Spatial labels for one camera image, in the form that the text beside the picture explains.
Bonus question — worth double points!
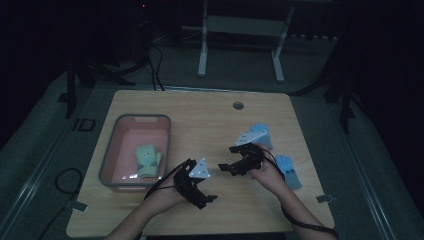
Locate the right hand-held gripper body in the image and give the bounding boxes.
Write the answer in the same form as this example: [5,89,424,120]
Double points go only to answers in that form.
[229,130,269,177]

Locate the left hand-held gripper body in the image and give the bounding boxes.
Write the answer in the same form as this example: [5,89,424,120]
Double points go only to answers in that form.
[173,157,212,210]

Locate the blue and gray glove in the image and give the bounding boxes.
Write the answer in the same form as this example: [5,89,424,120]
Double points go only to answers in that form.
[274,154,303,191]
[249,122,275,150]

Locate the green fuzzy glove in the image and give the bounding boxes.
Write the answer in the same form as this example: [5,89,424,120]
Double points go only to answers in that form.
[134,144,163,170]

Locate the pink bin with gray rim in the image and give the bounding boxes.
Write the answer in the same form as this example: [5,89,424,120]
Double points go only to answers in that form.
[98,113,173,193]

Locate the person's right hand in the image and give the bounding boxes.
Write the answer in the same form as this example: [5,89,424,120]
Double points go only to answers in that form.
[250,156,288,197]

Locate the person's left hand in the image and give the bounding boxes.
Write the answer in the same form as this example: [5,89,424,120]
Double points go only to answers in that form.
[143,174,190,216]

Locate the gray tape piece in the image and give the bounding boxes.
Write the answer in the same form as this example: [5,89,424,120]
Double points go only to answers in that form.
[315,193,336,204]
[65,199,89,214]

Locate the black metal stand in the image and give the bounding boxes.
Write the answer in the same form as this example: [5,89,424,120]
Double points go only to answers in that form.
[288,33,356,135]
[57,49,136,120]

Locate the black floor tape marking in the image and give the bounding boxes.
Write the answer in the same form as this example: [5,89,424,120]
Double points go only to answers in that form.
[71,117,97,132]

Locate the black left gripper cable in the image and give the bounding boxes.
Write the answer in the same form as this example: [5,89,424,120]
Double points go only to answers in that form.
[143,161,189,201]

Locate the black hanging cables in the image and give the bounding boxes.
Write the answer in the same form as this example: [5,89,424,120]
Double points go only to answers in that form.
[145,41,167,92]

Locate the white metal stand frame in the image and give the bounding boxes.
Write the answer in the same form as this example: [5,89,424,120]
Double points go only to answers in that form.
[197,0,297,84]

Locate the black floor cable loop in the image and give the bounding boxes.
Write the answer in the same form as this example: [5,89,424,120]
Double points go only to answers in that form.
[38,167,85,240]

